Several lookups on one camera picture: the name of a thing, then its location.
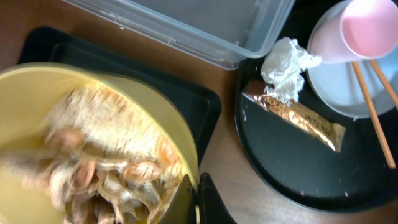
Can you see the wooden chopstick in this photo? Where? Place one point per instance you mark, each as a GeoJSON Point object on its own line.
{"type": "Point", "coordinates": [374, 117]}
{"type": "Point", "coordinates": [387, 86]}

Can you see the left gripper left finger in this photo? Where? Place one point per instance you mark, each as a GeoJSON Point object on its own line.
{"type": "Point", "coordinates": [182, 207]}

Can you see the gold snack wrapper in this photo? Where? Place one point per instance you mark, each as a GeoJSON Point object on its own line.
{"type": "Point", "coordinates": [296, 114]}

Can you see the grey plate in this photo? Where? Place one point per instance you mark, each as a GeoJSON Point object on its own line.
{"type": "Point", "coordinates": [336, 84]}

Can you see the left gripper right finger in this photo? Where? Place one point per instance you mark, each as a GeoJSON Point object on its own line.
{"type": "Point", "coordinates": [212, 209]}

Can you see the yellow bowl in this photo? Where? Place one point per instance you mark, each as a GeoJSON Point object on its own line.
{"type": "Point", "coordinates": [30, 91]}

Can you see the pink cup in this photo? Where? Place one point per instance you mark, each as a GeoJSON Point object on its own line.
{"type": "Point", "coordinates": [355, 30]}

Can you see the food scraps and rice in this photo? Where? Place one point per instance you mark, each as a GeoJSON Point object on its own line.
{"type": "Point", "coordinates": [101, 159]}

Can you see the black rectangular tray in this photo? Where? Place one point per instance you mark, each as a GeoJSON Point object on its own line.
{"type": "Point", "coordinates": [199, 106]}

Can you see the clear plastic bin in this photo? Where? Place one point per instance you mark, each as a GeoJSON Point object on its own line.
{"type": "Point", "coordinates": [220, 32]}

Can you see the round black serving tray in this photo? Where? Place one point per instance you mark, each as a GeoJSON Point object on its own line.
{"type": "Point", "coordinates": [303, 169]}

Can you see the crumpled white napkin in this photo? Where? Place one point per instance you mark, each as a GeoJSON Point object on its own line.
{"type": "Point", "coordinates": [283, 67]}

